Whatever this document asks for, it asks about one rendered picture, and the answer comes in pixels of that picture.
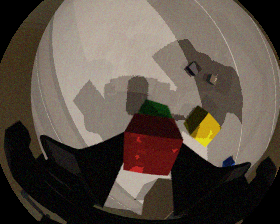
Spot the red block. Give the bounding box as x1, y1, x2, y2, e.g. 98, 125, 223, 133
123, 113, 184, 176

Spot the small blue block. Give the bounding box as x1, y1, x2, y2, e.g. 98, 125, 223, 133
222, 157, 234, 167

